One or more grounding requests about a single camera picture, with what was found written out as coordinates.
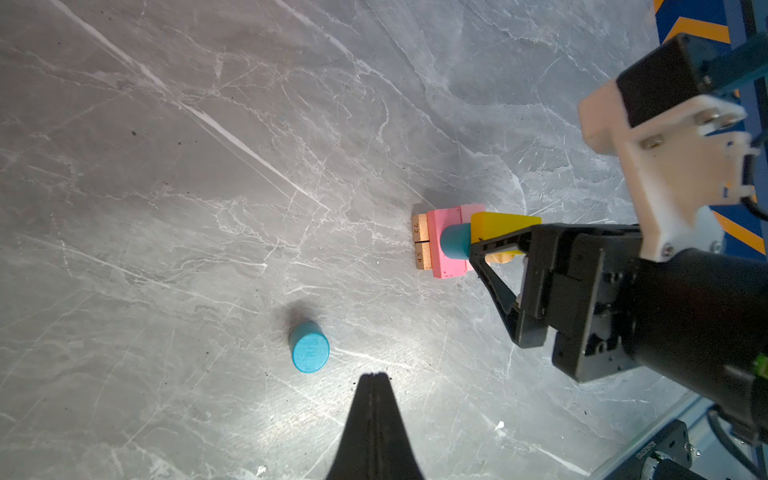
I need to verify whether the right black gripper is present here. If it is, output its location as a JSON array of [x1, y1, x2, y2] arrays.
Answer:
[[469, 224, 767, 429]]

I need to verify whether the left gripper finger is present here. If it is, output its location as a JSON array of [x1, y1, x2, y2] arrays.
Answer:
[[327, 372, 423, 479]]

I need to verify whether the dark pink wood block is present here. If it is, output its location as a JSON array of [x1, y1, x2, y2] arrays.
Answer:
[[427, 207, 470, 280]]

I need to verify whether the yellow wood block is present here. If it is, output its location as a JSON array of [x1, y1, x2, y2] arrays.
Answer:
[[470, 212, 542, 244]]

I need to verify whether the large teal cylinder block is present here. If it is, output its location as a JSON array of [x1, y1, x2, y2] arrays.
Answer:
[[440, 223, 471, 261]]

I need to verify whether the natural wood cylinder block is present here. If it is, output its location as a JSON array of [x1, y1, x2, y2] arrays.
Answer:
[[485, 251, 521, 264]]

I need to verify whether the light pink wood block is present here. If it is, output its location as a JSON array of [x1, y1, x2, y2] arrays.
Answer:
[[459, 204, 486, 223]]

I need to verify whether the small teal cylinder block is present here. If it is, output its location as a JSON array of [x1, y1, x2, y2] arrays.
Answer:
[[289, 321, 330, 374]]

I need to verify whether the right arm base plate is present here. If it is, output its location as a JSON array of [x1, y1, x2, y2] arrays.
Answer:
[[633, 420, 701, 480]]

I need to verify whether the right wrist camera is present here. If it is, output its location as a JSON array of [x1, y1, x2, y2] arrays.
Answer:
[[578, 32, 767, 262]]

